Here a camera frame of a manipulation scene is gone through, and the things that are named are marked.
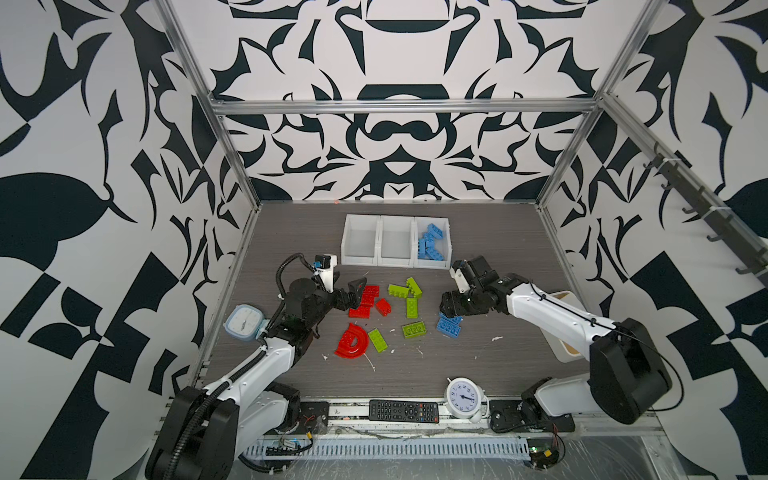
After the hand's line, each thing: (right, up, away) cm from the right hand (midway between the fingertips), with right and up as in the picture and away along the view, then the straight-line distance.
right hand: (451, 304), depth 87 cm
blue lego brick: (-3, +13, +16) cm, 21 cm away
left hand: (-28, +10, -5) cm, 30 cm away
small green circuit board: (+18, -31, -16) cm, 39 cm away
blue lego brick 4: (-2, +21, +20) cm, 29 cm away
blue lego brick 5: (0, -7, +2) cm, 7 cm away
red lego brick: (-24, +1, +7) cm, 25 cm away
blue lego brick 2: (-4, +18, +18) cm, 25 cm away
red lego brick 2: (-26, -3, +3) cm, 26 cm away
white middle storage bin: (-15, +16, +18) cm, 29 cm away
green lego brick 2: (-10, +3, +7) cm, 13 cm away
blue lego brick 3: (-7, +15, +15) cm, 23 cm away
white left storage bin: (-28, +18, +24) cm, 41 cm away
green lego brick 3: (-11, -3, +5) cm, 12 cm away
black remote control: (-15, -23, -12) cm, 30 cm away
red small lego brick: (-20, -2, +5) cm, 20 cm away
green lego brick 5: (-21, -10, -1) cm, 23 cm away
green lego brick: (-15, +2, +7) cm, 17 cm away
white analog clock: (+1, -21, -11) cm, 24 cm away
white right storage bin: (+1, +16, +19) cm, 25 cm away
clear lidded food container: (-59, -5, 0) cm, 59 cm away
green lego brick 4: (-11, -7, 0) cm, 13 cm away
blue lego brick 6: (+2, -5, +3) cm, 6 cm away
